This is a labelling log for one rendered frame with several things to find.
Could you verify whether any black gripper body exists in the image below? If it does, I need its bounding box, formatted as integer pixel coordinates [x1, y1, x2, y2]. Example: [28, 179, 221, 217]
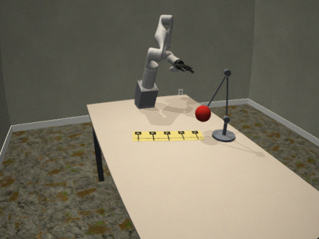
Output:
[174, 59, 186, 69]

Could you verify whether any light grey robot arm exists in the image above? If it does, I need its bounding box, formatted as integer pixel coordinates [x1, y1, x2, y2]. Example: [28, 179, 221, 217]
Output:
[142, 15, 179, 89]

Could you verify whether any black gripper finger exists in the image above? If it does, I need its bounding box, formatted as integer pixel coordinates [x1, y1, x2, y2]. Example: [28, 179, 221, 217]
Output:
[184, 65, 194, 73]
[174, 63, 185, 72]

